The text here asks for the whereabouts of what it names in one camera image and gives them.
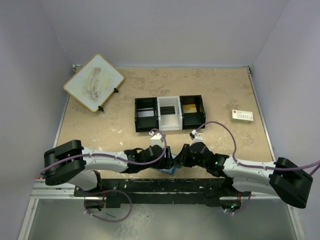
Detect blue leather card holder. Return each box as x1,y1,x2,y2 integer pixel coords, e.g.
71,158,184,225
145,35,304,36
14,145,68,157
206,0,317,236
152,153,181,176

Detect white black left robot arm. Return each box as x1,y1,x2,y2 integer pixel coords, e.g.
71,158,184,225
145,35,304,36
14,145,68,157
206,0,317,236
40,140,176,191

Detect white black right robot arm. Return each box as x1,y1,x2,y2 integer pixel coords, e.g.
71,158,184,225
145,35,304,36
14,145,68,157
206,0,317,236
174,142,313,209

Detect white card in tray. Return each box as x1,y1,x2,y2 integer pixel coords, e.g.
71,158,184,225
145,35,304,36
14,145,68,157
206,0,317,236
138,110,154,118

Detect black card in tray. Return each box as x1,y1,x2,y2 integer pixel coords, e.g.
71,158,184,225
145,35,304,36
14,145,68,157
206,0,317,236
160,106,176,115

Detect gold card in tray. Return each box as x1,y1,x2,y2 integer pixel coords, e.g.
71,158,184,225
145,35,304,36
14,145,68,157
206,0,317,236
182,104,198,114

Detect small white card box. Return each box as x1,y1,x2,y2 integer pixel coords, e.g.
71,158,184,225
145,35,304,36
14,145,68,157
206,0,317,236
230,109,254,123

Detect black and white tray organizer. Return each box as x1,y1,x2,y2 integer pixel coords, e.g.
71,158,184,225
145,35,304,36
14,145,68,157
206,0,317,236
134,95,206,133

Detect black whiteboard stand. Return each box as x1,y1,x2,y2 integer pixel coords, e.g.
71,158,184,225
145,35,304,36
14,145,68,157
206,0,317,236
98,87,119,112

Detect yellow-framed whiteboard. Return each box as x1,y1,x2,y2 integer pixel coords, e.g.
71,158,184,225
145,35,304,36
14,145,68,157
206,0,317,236
63,54,125,113

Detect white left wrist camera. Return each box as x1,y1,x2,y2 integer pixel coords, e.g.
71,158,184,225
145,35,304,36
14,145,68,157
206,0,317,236
149,130,166,148

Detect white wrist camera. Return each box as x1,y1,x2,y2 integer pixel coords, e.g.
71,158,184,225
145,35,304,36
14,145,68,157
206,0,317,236
189,129,203,145
149,130,166,148

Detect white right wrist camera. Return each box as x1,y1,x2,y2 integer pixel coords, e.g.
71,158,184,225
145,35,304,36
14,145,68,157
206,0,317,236
189,129,203,145

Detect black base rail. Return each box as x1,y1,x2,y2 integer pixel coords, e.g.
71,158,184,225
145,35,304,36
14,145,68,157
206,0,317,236
74,178,249,211

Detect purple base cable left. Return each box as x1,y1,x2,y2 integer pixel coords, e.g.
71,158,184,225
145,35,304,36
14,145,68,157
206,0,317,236
83,188,133,222

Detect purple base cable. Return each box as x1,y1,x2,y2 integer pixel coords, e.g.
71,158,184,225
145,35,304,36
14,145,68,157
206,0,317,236
83,188,133,222
223,189,253,216

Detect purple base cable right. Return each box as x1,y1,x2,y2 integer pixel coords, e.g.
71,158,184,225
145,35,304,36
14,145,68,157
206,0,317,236
223,189,253,216

